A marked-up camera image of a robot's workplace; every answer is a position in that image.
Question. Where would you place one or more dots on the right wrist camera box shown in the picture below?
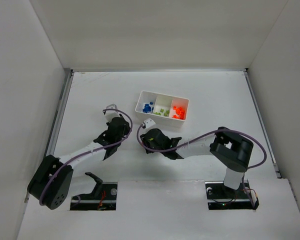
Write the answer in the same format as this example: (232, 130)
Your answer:
(148, 123)

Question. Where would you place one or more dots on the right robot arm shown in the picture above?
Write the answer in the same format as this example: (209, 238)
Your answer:
(230, 148)

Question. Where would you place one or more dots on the large orange round lego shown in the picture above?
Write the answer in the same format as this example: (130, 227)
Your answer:
(180, 112)

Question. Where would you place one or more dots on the white three-compartment container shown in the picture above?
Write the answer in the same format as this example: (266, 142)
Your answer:
(162, 101)

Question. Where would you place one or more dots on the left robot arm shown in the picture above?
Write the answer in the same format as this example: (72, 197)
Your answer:
(51, 182)

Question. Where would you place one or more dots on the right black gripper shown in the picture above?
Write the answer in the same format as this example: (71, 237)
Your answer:
(152, 137)

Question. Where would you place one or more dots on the large blue arch lego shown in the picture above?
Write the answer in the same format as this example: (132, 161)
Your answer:
(148, 108)

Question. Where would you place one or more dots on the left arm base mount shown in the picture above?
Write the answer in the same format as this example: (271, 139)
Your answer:
(103, 196)

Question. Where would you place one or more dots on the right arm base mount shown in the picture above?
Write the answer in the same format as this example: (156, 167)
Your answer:
(220, 197)

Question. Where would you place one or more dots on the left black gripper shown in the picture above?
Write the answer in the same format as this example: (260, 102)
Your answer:
(117, 124)

